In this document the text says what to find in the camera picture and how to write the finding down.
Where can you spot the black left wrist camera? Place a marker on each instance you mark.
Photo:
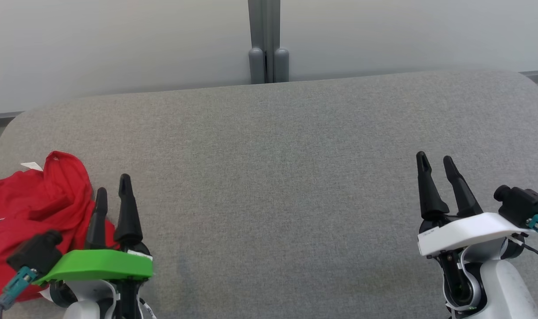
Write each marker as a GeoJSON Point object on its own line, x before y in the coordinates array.
{"type": "Point", "coordinates": [36, 252]}

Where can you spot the grey partition post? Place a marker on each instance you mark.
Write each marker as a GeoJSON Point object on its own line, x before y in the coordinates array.
{"type": "Point", "coordinates": [268, 40]}

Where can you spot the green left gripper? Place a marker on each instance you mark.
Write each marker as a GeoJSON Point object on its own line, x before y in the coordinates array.
{"type": "Point", "coordinates": [96, 265]}

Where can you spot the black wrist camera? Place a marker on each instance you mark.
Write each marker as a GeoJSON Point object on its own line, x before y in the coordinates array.
{"type": "Point", "coordinates": [36, 252]}
{"type": "Point", "coordinates": [524, 204]}

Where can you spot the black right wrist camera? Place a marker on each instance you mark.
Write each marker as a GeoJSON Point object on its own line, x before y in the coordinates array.
{"type": "Point", "coordinates": [524, 204]}

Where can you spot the red shirt with white trim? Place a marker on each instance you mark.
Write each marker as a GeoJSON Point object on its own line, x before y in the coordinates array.
{"type": "Point", "coordinates": [43, 199]}

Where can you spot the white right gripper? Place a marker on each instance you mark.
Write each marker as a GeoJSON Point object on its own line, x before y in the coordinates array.
{"type": "Point", "coordinates": [468, 230]}

